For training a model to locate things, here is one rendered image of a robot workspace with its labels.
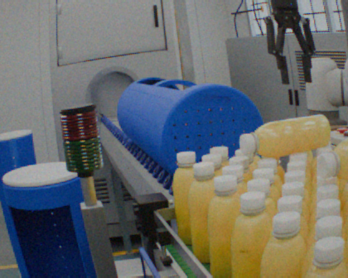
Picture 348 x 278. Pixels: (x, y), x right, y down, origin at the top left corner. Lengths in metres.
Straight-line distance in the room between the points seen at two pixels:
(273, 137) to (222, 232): 0.22
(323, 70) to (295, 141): 0.93
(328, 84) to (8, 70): 5.00
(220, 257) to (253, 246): 0.15
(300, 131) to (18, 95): 5.52
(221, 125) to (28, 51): 5.17
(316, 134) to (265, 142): 0.12
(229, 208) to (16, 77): 5.58
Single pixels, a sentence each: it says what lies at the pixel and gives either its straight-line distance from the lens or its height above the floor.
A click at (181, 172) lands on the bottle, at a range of 1.08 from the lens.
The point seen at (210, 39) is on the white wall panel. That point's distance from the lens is 6.98.
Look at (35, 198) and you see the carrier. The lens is 1.31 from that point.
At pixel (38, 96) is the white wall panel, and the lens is 6.32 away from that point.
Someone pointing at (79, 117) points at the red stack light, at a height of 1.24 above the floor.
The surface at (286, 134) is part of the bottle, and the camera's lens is 0.96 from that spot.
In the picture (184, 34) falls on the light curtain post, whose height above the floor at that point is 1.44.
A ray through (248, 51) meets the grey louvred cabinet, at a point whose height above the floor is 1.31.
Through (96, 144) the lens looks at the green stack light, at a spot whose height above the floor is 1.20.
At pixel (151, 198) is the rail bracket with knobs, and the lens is 1.16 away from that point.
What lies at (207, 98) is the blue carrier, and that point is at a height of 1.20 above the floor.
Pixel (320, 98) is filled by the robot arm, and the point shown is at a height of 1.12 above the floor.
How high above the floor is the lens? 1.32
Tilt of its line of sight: 9 degrees down
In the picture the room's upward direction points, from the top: 6 degrees counter-clockwise
